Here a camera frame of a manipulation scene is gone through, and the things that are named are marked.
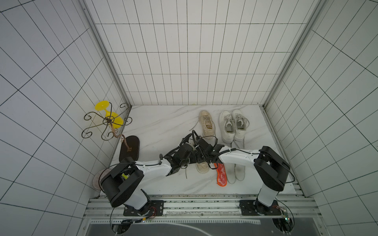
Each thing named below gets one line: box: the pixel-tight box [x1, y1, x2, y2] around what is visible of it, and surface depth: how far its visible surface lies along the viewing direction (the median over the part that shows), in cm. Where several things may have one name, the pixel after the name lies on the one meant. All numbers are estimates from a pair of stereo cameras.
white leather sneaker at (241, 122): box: [231, 108, 251, 149], surface depth 99 cm
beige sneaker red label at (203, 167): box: [195, 161, 211, 174], surface depth 83 cm
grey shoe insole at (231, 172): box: [225, 162, 237, 184], surface depth 85 cm
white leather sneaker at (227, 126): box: [218, 110, 236, 144], surface depth 99 cm
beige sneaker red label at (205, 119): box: [198, 110, 215, 140], surface depth 102 cm
